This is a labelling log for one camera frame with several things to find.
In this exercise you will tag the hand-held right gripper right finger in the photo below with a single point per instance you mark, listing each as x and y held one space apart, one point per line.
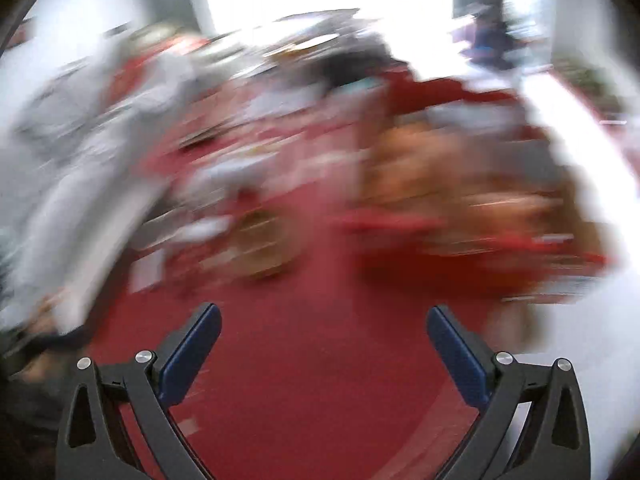
457 355

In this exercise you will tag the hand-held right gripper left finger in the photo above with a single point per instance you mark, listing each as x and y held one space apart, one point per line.
192 355

